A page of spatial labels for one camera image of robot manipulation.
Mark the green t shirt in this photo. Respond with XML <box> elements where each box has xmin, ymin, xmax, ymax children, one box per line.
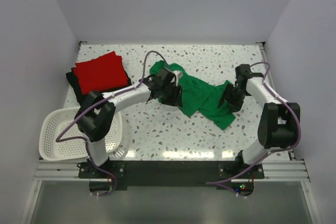
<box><xmin>150</xmin><ymin>60</ymin><xmax>235</xmax><ymax>130</ymax></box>

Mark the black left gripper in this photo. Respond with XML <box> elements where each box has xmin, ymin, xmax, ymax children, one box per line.
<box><xmin>160</xmin><ymin>83</ymin><xmax>183</xmax><ymax>108</ymax></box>

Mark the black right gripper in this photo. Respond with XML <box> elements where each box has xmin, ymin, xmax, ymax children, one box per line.
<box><xmin>218</xmin><ymin>83</ymin><xmax>249</xmax><ymax>114</ymax></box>

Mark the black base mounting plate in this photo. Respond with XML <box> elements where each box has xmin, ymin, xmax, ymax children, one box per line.
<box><xmin>77</xmin><ymin>160</ymin><xmax>265</xmax><ymax>196</ymax></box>

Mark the folded red t shirt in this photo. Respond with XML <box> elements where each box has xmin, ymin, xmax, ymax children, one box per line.
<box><xmin>72</xmin><ymin>52</ymin><xmax>130</xmax><ymax>95</ymax></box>

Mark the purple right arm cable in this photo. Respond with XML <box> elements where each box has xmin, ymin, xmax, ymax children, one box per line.
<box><xmin>206</xmin><ymin>61</ymin><xmax>302</xmax><ymax>196</ymax></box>

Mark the aluminium front rail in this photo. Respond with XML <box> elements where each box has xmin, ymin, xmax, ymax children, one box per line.
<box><xmin>35</xmin><ymin>142</ymin><xmax>310</xmax><ymax>182</ymax></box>

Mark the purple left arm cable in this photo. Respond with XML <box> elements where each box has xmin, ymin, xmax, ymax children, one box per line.
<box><xmin>56</xmin><ymin>50</ymin><xmax>169</xmax><ymax>197</ymax></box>

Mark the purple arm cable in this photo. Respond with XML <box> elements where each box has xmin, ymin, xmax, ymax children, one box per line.
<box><xmin>206</xmin><ymin>61</ymin><xmax>302</xmax><ymax>196</ymax></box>
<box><xmin>56</xmin><ymin>50</ymin><xmax>169</xmax><ymax>197</ymax></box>

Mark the folded black t shirt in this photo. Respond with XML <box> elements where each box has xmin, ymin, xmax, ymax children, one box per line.
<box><xmin>65</xmin><ymin>55</ymin><xmax>133</xmax><ymax>106</ymax></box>

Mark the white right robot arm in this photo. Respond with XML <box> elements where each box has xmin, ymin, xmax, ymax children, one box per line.
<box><xmin>218</xmin><ymin>64</ymin><xmax>301</xmax><ymax>178</ymax></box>

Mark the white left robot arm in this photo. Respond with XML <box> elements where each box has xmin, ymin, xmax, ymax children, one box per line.
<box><xmin>74</xmin><ymin>67</ymin><xmax>183</xmax><ymax>178</ymax></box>

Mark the white plastic basket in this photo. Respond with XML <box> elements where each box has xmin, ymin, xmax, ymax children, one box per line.
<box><xmin>39</xmin><ymin>107</ymin><xmax>122</xmax><ymax>161</ymax></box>

